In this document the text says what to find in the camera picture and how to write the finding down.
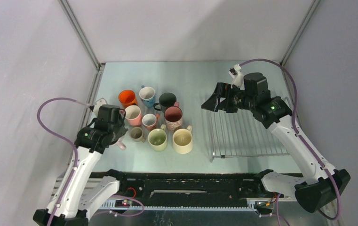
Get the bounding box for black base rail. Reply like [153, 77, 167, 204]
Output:
[88, 169, 304, 209]

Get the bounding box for pink patterned mug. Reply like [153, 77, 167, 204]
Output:
[164, 102, 183, 131]

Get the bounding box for wire dish rack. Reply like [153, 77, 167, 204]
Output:
[201, 110, 289, 161]

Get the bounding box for grey black mug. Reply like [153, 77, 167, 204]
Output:
[153, 92, 177, 113]

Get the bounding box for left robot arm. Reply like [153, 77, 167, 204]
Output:
[33, 105, 128, 226]

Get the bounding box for pale green cup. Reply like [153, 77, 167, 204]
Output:
[147, 124, 167, 152]

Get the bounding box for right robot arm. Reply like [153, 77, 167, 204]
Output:
[201, 73, 350, 213]

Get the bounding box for light blue mug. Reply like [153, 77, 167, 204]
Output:
[139, 85, 156, 108]

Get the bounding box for beige mug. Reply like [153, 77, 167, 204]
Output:
[129, 127, 146, 143]

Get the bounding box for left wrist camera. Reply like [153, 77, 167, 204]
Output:
[92, 98, 108, 116]

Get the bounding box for cream cup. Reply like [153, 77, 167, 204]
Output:
[172, 125, 193, 154]

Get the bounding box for orange mug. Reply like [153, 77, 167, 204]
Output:
[118, 89, 138, 109]

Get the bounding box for white lilac mug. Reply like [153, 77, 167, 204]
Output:
[113, 140, 127, 150]

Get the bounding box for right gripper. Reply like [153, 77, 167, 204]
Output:
[201, 82, 255, 113]

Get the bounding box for small pink cup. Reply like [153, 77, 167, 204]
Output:
[142, 113, 160, 131]

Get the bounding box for grey cable duct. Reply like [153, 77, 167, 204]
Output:
[99, 200, 256, 211]

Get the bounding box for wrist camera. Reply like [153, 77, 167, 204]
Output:
[92, 98, 108, 116]
[229, 64, 244, 88]

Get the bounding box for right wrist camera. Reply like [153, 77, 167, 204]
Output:
[229, 64, 244, 88]

